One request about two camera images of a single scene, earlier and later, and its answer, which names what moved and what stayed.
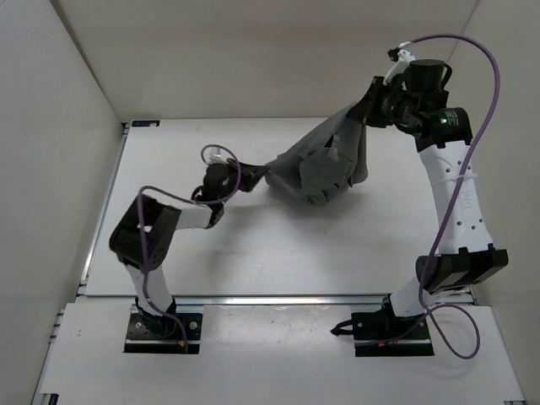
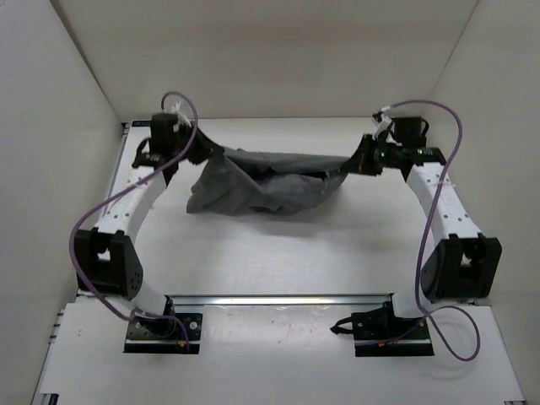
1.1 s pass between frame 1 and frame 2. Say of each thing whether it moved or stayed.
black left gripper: moved
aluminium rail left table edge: stayed
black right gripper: moved
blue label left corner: stayed
